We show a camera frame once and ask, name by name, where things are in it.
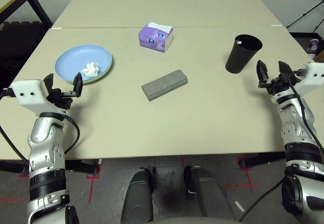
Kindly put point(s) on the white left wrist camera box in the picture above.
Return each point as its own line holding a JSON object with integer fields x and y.
{"x": 30, "y": 94}

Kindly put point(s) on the purple and white paper cup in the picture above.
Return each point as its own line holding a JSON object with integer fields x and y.
{"x": 314, "y": 45}

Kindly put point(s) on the grey robot right leg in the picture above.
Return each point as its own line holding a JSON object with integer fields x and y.
{"x": 208, "y": 196}

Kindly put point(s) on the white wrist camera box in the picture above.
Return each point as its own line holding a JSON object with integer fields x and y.
{"x": 30, "y": 94}
{"x": 312, "y": 77}

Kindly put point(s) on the green plate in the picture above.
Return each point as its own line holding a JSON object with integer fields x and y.
{"x": 105, "y": 73}

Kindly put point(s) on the white tape strip on table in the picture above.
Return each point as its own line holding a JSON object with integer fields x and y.
{"x": 277, "y": 25}
{"x": 56, "y": 28}

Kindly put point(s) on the black table foot bar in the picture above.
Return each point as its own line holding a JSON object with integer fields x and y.
{"x": 263, "y": 161}
{"x": 81, "y": 167}

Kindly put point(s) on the grey robot leg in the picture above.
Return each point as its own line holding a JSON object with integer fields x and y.
{"x": 208, "y": 196}
{"x": 138, "y": 196}

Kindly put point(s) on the grey robot left leg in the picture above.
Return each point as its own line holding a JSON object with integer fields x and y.
{"x": 138, "y": 196}

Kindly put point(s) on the black cup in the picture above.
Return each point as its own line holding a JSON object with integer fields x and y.
{"x": 238, "y": 59}

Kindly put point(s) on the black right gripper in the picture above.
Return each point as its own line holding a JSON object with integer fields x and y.
{"x": 278, "y": 86}

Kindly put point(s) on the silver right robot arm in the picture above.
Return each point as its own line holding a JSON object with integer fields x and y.
{"x": 296, "y": 132}

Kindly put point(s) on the white tape strip on floor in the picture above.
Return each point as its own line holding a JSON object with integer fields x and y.
{"x": 239, "y": 206}

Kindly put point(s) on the grey glasses case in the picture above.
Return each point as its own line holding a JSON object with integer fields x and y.
{"x": 164, "y": 84}

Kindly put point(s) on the black tripod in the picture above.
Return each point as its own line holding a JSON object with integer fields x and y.
{"x": 303, "y": 16}

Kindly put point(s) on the white tissue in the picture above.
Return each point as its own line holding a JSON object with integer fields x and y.
{"x": 90, "y": 69}

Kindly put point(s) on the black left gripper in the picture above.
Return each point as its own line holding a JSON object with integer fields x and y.
{"x": 60, "y": 98}

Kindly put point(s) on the purple tissue pack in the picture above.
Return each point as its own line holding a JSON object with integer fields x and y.
{"x": 154, "y": 39}

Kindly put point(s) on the brown cardboard box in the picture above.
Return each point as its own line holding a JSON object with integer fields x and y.
{"x": 320, "y": 56}

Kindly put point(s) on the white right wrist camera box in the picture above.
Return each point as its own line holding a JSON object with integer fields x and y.
{"x": 312, "y": 77}

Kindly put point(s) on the blue plate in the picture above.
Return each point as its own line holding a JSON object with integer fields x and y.
{"x": 73, "y": 61}

